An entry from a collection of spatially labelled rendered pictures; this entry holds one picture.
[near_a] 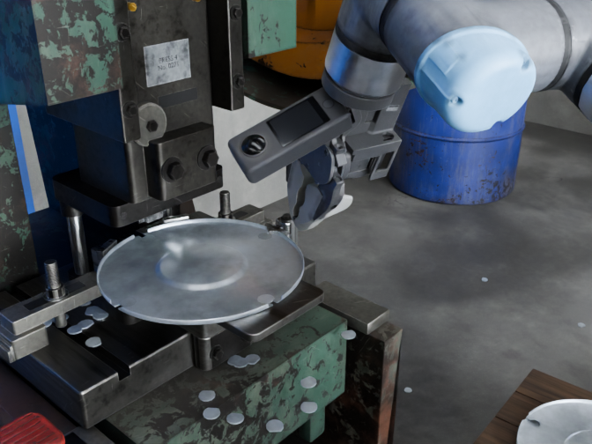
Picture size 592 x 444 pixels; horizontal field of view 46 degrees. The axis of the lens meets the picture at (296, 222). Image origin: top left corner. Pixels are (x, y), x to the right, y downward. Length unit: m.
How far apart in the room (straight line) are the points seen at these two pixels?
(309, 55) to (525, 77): 0.70
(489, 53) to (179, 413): 0.64
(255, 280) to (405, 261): 1.71
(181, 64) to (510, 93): 0.52
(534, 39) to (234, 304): 0.52
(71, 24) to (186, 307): 0.37
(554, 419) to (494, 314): 0.99
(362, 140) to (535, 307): 1.82
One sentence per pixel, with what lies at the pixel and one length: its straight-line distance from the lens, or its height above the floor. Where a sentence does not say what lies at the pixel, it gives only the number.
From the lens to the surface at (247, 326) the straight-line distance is 0.87.
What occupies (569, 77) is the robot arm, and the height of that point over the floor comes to 1.13.
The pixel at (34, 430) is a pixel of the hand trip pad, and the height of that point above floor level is 0.76.
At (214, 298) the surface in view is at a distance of 0.92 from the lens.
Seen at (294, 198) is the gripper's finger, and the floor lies 0.96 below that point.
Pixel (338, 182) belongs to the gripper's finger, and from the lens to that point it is 0.69.
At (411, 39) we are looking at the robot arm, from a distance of 0.54.
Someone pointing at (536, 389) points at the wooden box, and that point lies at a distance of 1.52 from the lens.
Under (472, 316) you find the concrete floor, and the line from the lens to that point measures 2.35.
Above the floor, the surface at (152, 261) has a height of 0.78.
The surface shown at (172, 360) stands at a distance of 1.00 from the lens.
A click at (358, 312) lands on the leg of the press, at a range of 1.15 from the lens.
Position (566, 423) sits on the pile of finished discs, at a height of 0.37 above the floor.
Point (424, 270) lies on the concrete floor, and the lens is 2.58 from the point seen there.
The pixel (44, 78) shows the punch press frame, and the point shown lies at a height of 1.09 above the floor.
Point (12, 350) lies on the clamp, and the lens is 0.99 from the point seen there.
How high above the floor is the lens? 1.27
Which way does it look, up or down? 26 degrees down
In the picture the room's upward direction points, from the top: straight up
